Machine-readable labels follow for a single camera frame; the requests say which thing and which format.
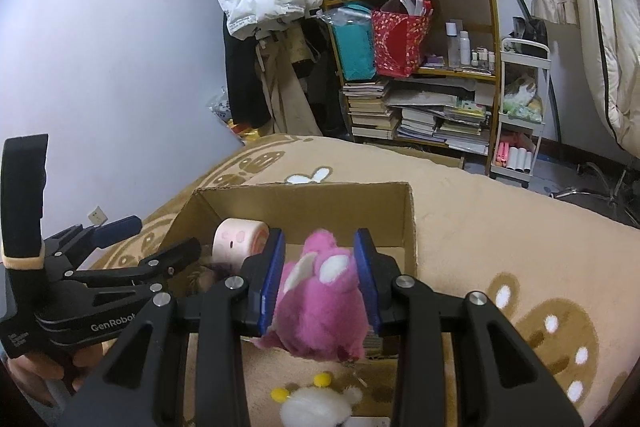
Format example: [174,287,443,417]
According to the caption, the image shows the white trolley cart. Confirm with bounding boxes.
[489,37,552,188]

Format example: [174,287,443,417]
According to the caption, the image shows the tall white cosmetic bottle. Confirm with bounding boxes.
[446,21,460,68]

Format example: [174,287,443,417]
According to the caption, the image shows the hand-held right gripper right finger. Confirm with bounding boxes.
[354,228,586,427]

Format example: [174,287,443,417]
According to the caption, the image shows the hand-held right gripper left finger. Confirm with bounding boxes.
[60,227,287,427]

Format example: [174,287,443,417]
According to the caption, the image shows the pink and white rolls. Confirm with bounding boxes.
[495,142,534,172]

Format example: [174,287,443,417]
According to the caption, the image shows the cardboard box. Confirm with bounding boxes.
[157,181,418,427]

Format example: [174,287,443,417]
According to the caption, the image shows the pile of books and papers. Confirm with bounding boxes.
[387,79,493,155]

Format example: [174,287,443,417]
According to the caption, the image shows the beige floral printed blanket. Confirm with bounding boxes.
[85,132,640,427]

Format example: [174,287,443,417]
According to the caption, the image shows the person's left hand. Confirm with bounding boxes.
[7,342,106,408]

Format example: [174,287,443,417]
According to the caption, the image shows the pink plush toy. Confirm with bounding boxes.
[252,229,368,363]

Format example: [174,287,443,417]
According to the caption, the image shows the beige hanging coat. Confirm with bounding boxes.
[255,29,323,140]

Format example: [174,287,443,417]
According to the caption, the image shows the black hanging coat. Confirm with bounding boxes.
[221,0,273,130]

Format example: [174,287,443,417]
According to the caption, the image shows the yellow bag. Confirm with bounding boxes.
[227,119,261,144]

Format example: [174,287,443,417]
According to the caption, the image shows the dark hanging garment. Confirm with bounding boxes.
[300,14,351,140]

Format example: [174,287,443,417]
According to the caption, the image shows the white and yellow plush toy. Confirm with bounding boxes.
[270,371,363,427]

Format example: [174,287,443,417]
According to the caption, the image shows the red gift bag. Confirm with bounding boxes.
[371,0,433,78]

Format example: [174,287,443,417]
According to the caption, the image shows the stack of books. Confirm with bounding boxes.
[342,79,401,140]

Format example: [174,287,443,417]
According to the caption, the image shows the teal bag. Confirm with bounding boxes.
[325,4,377,82]

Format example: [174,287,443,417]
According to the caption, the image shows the clear plastic bag of toys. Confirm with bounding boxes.
[207,87,233,122]

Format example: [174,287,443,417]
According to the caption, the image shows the white padded lounge chair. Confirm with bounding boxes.
[550,0,640,228]

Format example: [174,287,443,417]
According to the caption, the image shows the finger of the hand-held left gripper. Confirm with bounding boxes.
[42,215,143,268]
[62,237,202,303]

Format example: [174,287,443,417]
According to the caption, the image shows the pink swirl roll plush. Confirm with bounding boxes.
[212,218,271,273]

